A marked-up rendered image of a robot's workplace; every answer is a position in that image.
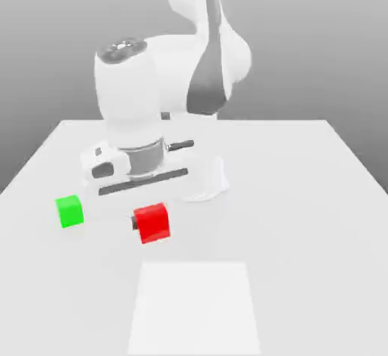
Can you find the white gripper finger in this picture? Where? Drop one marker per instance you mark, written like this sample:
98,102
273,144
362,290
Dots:
134,223

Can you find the small red cube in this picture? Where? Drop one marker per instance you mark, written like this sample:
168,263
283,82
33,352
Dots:
152,223

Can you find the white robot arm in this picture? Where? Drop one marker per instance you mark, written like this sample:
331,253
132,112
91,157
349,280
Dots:
127,89

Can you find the small green cube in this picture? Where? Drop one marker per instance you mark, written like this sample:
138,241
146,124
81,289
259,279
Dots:
70,211

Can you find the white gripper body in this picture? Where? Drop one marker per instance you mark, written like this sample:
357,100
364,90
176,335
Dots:
142,182

